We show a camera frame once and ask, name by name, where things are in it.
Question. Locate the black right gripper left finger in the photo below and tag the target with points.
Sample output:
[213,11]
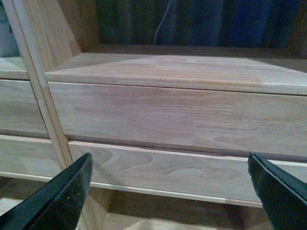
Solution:
[57,205]

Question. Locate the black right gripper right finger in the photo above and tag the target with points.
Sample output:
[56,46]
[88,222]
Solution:
[283,196]

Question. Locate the white paperback book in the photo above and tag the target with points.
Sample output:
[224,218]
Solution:
[8,44]

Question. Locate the wooden bookshelf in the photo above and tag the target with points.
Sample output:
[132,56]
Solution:
[176,121]

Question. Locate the dark blue curtain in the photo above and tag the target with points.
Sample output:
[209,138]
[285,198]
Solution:
[228,23]

